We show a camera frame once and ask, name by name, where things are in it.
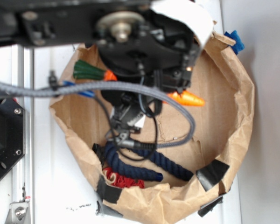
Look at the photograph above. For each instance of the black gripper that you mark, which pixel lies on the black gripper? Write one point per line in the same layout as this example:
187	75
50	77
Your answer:
143	44

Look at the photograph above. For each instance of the orange toy carrot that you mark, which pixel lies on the orange toy carrot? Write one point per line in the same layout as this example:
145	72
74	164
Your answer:
84	70

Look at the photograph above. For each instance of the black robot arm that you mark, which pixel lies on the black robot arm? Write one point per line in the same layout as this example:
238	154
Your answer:
43	23

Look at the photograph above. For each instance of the white paper tag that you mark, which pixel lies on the white paper tag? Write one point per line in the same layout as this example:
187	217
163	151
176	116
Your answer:
191	14

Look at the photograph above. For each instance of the blue tape right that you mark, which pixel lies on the blue tape right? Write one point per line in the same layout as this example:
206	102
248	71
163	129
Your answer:
239	45

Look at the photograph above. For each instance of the brown paper bag tray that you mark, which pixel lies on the brown paper bag tray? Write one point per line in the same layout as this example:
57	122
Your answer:
223	132

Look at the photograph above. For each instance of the red crumpled cloth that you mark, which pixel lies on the red crumpled cloth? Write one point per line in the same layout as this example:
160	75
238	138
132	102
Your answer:
121	181

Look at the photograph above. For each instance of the black tape lower right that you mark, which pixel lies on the black tape lower right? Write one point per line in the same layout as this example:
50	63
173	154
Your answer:
212	174

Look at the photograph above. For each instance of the black tape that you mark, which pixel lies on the black tape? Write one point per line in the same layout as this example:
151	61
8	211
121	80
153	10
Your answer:
108	193
212	174

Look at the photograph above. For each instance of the black tape bottom left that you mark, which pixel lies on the black tape bottom left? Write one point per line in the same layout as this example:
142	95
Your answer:
108	193

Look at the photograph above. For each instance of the black tape bottom right edge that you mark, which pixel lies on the black tape bottom right edge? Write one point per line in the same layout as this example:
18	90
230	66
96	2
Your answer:
205	209

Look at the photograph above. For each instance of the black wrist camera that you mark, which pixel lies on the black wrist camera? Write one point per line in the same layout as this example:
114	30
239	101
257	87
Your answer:
128	109

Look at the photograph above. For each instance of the aluminium extrusion rail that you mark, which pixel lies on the aluminium extrusion rail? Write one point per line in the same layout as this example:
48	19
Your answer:
23	172

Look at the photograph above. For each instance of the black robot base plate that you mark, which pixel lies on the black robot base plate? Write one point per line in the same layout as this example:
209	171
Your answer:
11	135

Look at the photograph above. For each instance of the metal corner bracket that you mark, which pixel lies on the metal corner bracket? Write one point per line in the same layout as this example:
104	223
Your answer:
19	213

